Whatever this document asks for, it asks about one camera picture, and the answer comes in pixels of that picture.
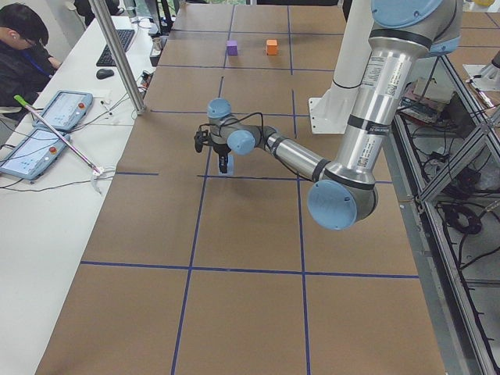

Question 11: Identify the aluminium frame post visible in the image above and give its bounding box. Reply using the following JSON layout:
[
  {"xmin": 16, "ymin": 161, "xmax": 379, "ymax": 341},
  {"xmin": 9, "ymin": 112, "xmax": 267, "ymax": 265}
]
[{"xmin": 89, "ymin": 0, "xmax": 146, "ymax": 116}]

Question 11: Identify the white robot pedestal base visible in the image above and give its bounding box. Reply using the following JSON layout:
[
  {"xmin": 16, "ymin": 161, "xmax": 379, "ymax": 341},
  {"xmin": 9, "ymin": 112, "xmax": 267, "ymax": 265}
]
[{"xmin": 309, "ymin": 0, "xmax": 373, "ymax": 134}]

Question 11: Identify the lower teach pendant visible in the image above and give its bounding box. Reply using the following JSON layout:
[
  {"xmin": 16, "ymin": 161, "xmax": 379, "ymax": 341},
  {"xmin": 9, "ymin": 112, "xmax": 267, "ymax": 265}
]
[{"xmin": 1, "ymin": 128, "xmax": 66, "ymax": 180}]

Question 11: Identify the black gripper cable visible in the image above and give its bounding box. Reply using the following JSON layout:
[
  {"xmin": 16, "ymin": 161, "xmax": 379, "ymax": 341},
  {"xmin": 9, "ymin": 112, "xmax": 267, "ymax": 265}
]
[{"xmin": 198, "ymin": 112, "xmax": 274, "ymax": 136}]

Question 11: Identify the black keyboard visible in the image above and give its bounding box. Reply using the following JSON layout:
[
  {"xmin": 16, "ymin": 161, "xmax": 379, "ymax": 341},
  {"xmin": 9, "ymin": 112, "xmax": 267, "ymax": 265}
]
[{"xmin": 95, "ymin": 29, "xmax": 136, "ymax": 67}]

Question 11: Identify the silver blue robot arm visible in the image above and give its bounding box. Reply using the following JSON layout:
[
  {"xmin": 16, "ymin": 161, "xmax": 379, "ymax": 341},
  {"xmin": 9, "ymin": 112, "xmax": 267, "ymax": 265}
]
[{"xmin": 195, "ymin": 1, "xmax": 463, "ymax": 230}]

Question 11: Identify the teach pendant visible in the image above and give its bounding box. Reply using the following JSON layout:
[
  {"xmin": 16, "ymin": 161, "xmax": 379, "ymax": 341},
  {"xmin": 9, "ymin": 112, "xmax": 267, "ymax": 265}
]
[
  {"xmin": 40, "ymin": 90, "xmax": 93, "ymax": 133},
  {"xmin": 1, "ymin": 128, "xmax": 66, "ymax": 180}
]

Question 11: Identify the light blue foam block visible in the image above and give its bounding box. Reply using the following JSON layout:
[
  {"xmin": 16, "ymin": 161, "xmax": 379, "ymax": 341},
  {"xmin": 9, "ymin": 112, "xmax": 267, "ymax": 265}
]
[{"xmin": 226, "ymin": 155, "xmax": 234, "ymax": 176}]

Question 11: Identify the seated person in black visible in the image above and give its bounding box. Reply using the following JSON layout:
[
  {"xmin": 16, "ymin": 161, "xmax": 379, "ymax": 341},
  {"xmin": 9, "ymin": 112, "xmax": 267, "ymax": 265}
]
[{"xmin": 1, "ymin": 2, "xmax": 61, "ymax": 123}]

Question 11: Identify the upper teach pendant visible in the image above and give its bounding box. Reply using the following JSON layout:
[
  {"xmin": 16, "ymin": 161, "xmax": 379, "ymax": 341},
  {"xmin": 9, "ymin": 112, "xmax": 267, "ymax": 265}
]
[{"xmin": 40, "ymin": 90, "xmax": 93, "ymax": 133}]

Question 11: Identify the purple foam block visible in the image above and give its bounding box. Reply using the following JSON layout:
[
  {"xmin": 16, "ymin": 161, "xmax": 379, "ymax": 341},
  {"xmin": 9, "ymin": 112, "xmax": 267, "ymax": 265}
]
[{"xmin": 227, "ymin": 40, "xmax": 238, "ymax": 56}]

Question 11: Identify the metal rod with green tip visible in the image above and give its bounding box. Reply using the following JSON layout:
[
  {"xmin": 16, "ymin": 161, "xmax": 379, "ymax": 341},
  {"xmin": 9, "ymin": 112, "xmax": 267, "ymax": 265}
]
[{"xmin": 13, "ymin": 95, "xmax": 104, "ymax": 177}]

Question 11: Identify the metal cup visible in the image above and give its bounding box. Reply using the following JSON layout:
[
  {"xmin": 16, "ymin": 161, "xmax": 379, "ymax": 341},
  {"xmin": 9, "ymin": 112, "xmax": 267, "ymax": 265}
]
[{"xmin": 152, "ymin": 37, "xmax": 163, "ymax": 51}]

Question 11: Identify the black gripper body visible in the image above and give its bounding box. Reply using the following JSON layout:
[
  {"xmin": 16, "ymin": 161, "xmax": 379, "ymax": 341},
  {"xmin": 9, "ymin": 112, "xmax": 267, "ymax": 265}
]
[{"xmin": 212, "ymin": 144, "xmax": 230, "ymax": 157}]

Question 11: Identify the orange foam block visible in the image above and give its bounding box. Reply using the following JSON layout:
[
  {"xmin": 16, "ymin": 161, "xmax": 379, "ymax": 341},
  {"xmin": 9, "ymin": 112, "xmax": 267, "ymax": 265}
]
[{"xmin": 266, "ymin": 39, "xmax": 278, "ymax": 55}]

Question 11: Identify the black computer mouse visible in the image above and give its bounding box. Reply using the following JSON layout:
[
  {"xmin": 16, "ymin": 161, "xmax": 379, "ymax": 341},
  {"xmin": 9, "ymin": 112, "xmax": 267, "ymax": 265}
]
[{"xmin": 95, "ymin": 68, "xmax": 115, "ymax": 80}]

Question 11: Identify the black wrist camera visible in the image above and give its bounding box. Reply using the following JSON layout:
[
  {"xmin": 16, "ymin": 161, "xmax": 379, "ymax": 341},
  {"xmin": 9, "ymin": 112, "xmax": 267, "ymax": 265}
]
[{"xmin": 194, "ymin": 130, "xmax": 210, "ymax": 153}]

